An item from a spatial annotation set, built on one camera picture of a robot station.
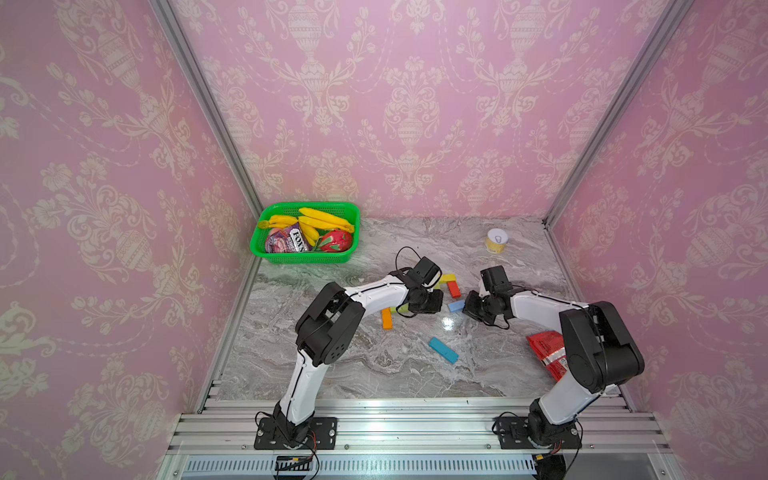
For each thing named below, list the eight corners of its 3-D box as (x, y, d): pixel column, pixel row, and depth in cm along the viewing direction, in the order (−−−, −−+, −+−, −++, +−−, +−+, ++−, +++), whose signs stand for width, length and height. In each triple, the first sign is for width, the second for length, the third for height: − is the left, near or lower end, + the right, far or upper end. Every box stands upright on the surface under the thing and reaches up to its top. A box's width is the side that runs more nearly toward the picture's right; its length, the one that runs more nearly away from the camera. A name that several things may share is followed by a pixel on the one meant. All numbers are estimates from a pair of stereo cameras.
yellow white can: (488, 254, 113) (492, 244, 109) (484, 238, 118) (487, 228, 114) (506, 254, 113) (511, 244, 109) (501, 238, 118) (505, 228, 114)
